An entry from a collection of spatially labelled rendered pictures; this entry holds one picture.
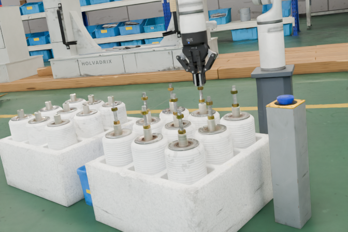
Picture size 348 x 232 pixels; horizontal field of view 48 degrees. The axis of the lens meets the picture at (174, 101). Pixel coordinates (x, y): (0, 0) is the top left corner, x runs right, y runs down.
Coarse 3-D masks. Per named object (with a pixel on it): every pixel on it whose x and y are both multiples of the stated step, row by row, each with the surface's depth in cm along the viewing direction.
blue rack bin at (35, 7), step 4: (28, 4) 688; (32, 4) 697; (36, 4) 656; (40, 4) 662; (24, 8) 667; (28, 8) 664; (32, 8) 662; (36, 8) 660; (40, 8) 664; (24, 12) 670; (28, 12) 667; (32, 12) 665; (36, 12) 663
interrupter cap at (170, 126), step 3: (183, 120) 112; (186, 120) 111; (168, 123) 111; (171, 123) 111; (183, 123) 110; (186, 123) 109; (189, 123) 108; (165, 126) 108; (168, 126) 108; (171, 126) 108; (174, 126) 108; (183, 126) 106; (186, 126) 106; (171, 129) 106; (174, 129) 105
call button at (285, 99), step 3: (279, 96) 94; (282, 96) 94; (285, 96) 93; (288, 96) 93; (291, 96) 93; (279, 99) 93; (282, 99) 92; (285, 99) 92; (288, 99) 92; (291, 99) 92; (279, 102) 93; (282, 102) 92; (285, 102) 92; (288, 102) 92; (291, 102) 92
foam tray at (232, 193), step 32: (96, 160) 111; (256, 160) 104; (96, 192) 109; (128, 192) 99; (160, 192) 91; (192, 192) 84; (224, 192) 93; (256, 192) 105; (128, 224) 103; (160, 224) 94; (192, 224) 86; (224, 224) 94
